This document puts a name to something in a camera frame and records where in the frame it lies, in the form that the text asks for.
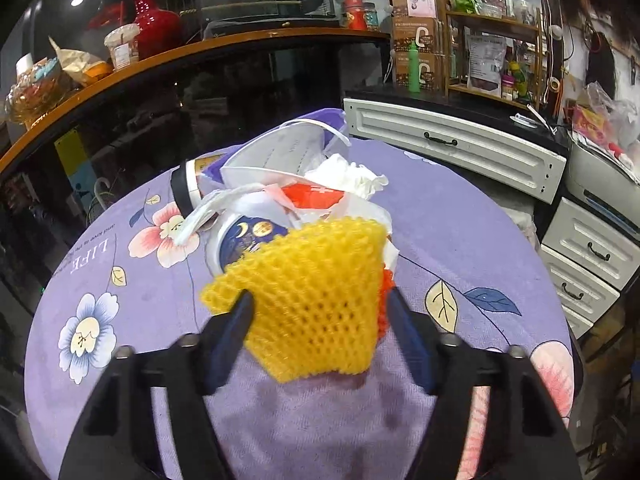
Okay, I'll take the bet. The clear lidded plastic cup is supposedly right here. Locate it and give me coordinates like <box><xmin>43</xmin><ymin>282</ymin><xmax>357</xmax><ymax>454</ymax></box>
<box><xmin>104</xmin><ymin>22</ymin><xmax>142</xmax><ymax>72</ymax></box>

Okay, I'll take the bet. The clear bag with pink box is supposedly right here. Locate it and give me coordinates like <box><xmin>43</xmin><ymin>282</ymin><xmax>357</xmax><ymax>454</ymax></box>
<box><xmin>570</xmin><ymin>81</ymin><xmax>640</xmax><ymax>161</ymax></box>

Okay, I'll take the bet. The wood-edged glass counter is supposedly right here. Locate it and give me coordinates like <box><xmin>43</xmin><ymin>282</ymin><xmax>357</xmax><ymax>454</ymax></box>
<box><xmin>0</xmin><ymin>27</ymin><xmax>391</xmax><ymax>211</ymax></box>

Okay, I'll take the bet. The brown paper bag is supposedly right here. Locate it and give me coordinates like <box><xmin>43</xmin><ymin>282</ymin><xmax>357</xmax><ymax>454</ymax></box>
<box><xmin>47</xmin><ymin>35</ymin><xmax>113</xmax><ymax>88</ymax></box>

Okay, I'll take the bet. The dark packet white label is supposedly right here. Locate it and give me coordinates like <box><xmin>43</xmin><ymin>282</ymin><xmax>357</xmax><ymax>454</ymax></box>
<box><xmin>466</xmin><ymin>35</ymin><xmax>507</xmax><ymax>98</ymax></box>

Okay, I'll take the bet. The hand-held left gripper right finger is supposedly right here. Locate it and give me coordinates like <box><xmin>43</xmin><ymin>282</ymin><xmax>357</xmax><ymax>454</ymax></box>
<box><xmin>385</xmin><ymin>287</ymin><xmax>583</xmax><ymax>480</ymax></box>

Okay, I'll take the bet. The wooden shelf rack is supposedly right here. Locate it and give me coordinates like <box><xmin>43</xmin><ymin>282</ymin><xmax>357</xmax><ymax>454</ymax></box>
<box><xmin>442</xmin><ymin>0</ymin><xmax>546</xmax><ymax>106</ymax></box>

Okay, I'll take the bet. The yellow green bottle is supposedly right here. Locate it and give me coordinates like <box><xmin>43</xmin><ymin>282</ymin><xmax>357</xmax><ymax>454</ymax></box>
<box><xmin>507</xmin><ymin>62</ymin><xmax>529</xmax><ymax>99</ymax></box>

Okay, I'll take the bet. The red tin can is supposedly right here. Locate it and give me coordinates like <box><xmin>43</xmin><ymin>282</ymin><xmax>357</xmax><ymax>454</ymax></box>
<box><xmin>341</xmin><ymin>0</ymin><xmax>368</xmax><ymax>31</ymax></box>

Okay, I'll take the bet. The white printer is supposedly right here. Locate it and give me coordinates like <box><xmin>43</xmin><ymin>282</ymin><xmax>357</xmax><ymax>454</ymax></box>
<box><xmin>565</xmin><ymin>130</ymin><xmax>640</xmax><ymax>221</ymax></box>

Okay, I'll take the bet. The red-orange plastic wrapper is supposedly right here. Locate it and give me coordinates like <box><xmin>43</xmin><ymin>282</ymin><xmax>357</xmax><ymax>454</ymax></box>
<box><xmin>280</xmin><ymin>183</ymin><xmax>351</xmax><ymax>211</ymax></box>

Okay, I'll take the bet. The purple tissue pack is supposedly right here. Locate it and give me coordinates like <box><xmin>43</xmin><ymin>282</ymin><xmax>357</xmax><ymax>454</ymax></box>
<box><xmin>197</xmin><ymin>106</ymin><xmax>351</xmax><ymax>186</ymax></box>

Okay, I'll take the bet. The cellophane wrapped basket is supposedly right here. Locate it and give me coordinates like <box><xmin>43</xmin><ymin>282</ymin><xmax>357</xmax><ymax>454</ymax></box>
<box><xmin>4</xmin><ymin>57</ymin><xmax>68</xmax><ymax>126</ymax></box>

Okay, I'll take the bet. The yellow foam fruit net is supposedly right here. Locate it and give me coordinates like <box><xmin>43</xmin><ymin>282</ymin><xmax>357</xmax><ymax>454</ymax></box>
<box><xmin>200</xmin><ymin>217</ymin><xmax>391</xmax><ymax>385</ymax></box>

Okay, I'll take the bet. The white plastic bag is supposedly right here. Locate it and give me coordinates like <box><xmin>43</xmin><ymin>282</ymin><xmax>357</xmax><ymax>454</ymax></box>
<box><xmin>175</xmin><ymin>182</ymin><xmax>401</xmax><ymax>271</ymax></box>

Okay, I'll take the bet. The brown printed box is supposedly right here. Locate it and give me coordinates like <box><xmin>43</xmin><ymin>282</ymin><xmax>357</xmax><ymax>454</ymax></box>
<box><xmin>390</xmin><ymin>0</ymin><xmax>442</xmax><ymax>53</ymax></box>
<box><xmin>392</xmin><ymin>51</ymin><xmax>446</xmax><ymax>93</ymax></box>

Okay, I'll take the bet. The black wig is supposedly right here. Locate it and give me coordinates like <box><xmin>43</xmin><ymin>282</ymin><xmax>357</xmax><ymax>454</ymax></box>
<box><xmin>585</xmin><ymin>30</ymin><xmax>617</xmax><ymax>96</ymax></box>

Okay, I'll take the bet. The red vase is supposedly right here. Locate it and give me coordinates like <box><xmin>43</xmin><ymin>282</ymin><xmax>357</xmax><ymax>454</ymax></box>
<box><xmin>122</xmin><ymin>0</ymin><xmax>182</xmax><ymax>61</ymax></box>

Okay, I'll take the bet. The purple floral tablecloth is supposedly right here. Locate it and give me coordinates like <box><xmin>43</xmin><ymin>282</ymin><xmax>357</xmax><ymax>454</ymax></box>
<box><xmin>24</xmin><ymin>135</ymin><xmax>576</xmax><ymax>480</ymax></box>

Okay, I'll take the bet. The orange foam net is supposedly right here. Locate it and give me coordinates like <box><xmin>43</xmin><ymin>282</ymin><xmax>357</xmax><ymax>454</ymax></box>
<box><xmin>372</xmin><ymin>262</ymin><xmax>399</xmax><ymax>346</ymax></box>

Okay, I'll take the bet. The white tissue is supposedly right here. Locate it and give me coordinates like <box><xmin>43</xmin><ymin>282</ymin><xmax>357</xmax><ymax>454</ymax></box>
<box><xmin>305</xmin><ymin>154</ymin><xmax>390</xmax><ymax>201</ymax></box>

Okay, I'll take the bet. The wide white drawer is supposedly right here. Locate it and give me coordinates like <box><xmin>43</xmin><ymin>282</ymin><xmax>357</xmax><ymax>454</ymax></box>
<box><xmin>344</xmin><ymin>97</ymin><xmax>568</xmax><ymax>205</ymax></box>

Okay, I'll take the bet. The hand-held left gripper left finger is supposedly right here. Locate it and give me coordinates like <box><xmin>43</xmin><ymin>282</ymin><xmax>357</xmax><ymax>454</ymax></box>
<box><xmin>59</xmin><ymin>290</ymin><xmax>256</xmax><ymax>480</ymax></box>

